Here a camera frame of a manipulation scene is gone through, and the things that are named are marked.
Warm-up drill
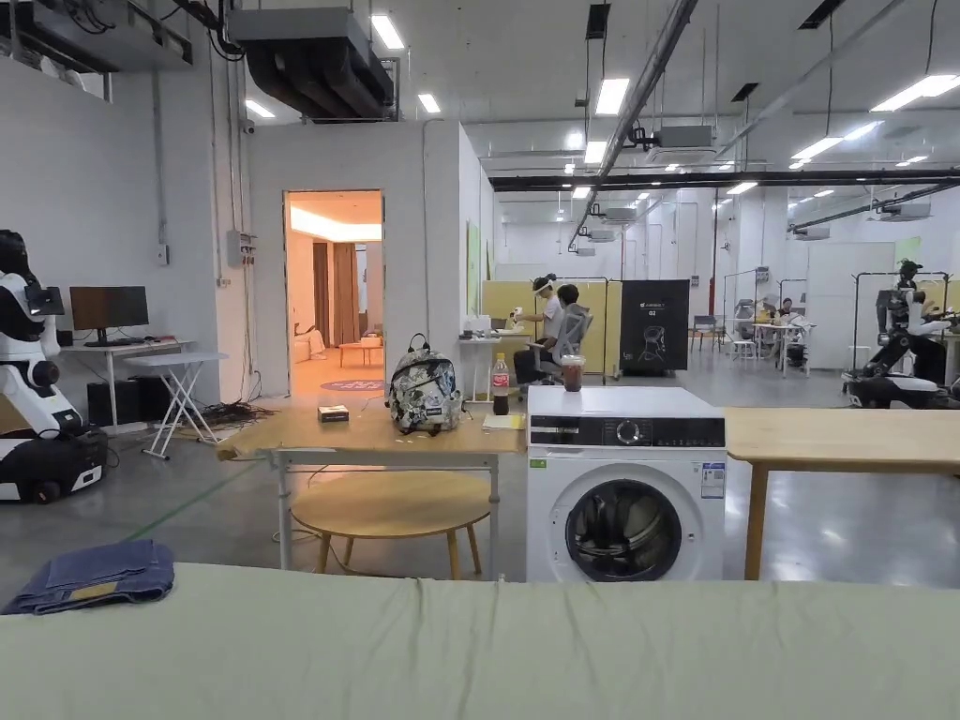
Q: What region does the group of people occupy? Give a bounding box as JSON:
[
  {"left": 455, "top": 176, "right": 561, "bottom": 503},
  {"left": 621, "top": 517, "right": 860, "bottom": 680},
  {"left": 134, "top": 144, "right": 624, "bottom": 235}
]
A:
[{"left": 512, "top": 273, "right": 593, "bottom": 385}]

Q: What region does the grey office chair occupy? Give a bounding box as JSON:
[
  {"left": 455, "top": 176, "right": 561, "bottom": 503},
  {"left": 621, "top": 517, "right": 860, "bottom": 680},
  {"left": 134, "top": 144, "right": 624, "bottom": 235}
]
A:
[{"left": 527, "top": 310, "right": 595, "bottom": 387}]

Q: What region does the wooden table with metal legs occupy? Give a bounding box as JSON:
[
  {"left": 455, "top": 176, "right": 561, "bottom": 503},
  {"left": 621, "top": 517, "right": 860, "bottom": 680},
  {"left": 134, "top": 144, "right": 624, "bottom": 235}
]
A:
[{"left": 217, "top": 333, "right": 530, "bottom": 579}]

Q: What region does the round low wooden table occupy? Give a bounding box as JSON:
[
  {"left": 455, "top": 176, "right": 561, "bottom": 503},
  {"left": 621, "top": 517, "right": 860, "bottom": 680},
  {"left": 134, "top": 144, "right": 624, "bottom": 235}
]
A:
[{"left": 290, "top": 470, "right": 492, "bottom": 581}]

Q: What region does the black printed banner stand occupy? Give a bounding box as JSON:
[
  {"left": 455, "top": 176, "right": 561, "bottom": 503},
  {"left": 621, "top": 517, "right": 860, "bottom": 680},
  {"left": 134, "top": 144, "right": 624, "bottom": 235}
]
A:
[{"left": 618, "top": 278, "right": 691, "bottom": 379}]

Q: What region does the white front-loading washing machine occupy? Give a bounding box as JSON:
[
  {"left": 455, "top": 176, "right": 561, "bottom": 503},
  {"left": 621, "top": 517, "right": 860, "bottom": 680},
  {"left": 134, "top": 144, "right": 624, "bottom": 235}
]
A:
[{"left": 524, "top": 355, "right": 728, "bottom": 584}]

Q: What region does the bed with pale green sheet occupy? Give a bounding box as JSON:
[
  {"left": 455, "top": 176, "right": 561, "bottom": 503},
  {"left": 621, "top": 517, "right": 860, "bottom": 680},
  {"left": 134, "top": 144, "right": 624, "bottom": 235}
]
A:
[{"left": 0, "top": 562, "right": 960, "bottom": 720}]

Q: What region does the white folding table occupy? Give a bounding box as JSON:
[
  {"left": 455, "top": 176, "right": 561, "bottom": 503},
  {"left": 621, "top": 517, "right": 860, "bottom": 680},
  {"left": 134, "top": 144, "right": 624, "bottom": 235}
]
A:
[{"left": 123, "top": 352, "right": 230, "bottom": 461}]

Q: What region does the white desk with monitor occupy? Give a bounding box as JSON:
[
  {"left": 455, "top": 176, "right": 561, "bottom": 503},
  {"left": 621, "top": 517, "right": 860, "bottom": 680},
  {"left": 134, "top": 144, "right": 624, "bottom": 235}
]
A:
[{"left": 58, "top": 284, "right": 198, "bottom": 430}]

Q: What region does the long wooden table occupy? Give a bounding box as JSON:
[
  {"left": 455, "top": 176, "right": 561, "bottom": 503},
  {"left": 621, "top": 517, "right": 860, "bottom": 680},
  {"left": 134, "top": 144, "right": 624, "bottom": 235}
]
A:
[{"left": 723, "top": 406, "right": 960, "bottom": 582}]

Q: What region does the black and white wheeled robot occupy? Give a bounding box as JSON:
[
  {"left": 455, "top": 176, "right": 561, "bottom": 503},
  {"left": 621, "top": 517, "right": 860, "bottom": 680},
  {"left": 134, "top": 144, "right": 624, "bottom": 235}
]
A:
[{"left": 840, "top": 258, "right": 960, "bottom": 411}]

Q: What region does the folded blue denim garment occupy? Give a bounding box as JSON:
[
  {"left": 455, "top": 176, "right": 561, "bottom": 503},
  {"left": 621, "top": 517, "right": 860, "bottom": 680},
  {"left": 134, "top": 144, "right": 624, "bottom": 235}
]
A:
[{"left": 0, "top": 538, "right": 177, "bottom": 617}]

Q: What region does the white and black humanoid robot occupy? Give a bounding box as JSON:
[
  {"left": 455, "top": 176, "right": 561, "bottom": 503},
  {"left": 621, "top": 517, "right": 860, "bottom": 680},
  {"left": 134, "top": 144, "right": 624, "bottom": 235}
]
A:
[{"left": 0, "top": 229, "right": 110, "bottom": 504}]

